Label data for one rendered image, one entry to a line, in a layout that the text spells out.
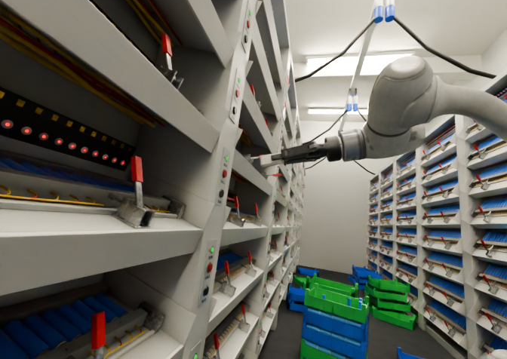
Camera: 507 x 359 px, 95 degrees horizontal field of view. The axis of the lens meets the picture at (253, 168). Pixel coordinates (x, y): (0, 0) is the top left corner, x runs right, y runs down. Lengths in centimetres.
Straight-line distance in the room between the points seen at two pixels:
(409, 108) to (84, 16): 55
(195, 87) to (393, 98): 42
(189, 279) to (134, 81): 34
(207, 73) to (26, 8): 37
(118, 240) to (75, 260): 4
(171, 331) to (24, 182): 34
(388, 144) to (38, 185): 67
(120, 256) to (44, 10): 23
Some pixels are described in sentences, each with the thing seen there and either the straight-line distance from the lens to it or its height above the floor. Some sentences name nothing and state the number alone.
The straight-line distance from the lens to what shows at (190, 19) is 55.
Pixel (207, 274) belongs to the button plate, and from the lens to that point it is 51.
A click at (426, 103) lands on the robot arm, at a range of 61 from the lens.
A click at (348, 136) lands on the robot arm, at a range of 70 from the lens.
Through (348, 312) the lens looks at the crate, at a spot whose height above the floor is 35.
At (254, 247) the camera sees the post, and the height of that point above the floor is 61.
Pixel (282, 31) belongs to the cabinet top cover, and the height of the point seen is 169.
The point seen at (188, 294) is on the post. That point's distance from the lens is 48.
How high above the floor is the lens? 74
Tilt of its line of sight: 12 degrees up
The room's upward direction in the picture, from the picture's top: 8 degrees clockwise
